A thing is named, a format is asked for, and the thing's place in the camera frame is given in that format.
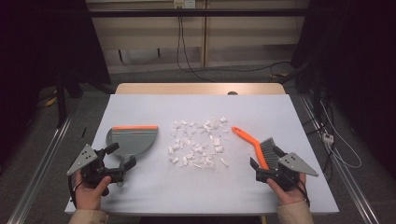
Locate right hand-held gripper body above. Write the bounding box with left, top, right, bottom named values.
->
left=255, top=152, right=319, bottom=191

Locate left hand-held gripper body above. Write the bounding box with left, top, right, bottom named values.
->
left=66, top=144, right=125, bottom=188

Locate orange brush with grey bristles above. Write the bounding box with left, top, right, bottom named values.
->
left=232, top=125, right=281, bottom=171

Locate grey dustpan with orange edge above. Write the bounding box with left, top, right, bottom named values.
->
left=106, top=124, right=160, bottom=188

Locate pile of white paper scraps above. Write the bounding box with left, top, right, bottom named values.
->
left=167, top=116, right=231, bottom=171

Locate person's right hand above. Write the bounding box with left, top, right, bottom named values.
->
left=266, top=173, right=307, bottom=206

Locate person's left hand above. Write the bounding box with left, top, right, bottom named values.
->
left=74, top=170, right=112, bottom=211

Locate white table mat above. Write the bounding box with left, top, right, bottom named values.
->
left=64, top=93, right=340, bottom=216

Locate black metal stand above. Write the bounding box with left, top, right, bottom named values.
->
left=55, top=73, right=68, bottom=129

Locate dark curtain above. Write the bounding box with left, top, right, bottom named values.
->
left=290, top=0, right=396, bottom=175
left=0, top=0, right=112, bottom=94

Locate black horizontal bar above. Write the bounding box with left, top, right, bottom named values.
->
left=88, top=8, right=312, bottom=19

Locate left hand-held gripper cable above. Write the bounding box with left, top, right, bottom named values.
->
left=67, top=175, right=84, bottom=209

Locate hand-held gripper cable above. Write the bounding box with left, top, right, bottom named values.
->
left=293, top=178, right=312, bottom=208
left=67, top=175, right=84, bottom=209

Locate right hand-held gripper cable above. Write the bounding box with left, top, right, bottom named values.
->
left=293, top=178, right=312, bottom=208

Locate aluminium rail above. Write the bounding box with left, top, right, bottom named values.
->
left=7, top=115, right=74, bottom=224
left=300, top=94, right=380, bottom=224

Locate white cable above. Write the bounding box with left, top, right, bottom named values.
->
left=320, top=102, right=362, bottom=170

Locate black cable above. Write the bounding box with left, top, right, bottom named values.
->
left=177, top=15, right=216, bottom=83
left=180, top=15, right=292, bottom=75

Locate white wall socket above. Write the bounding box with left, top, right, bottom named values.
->
left=173, top=0, right=196, bottom=9

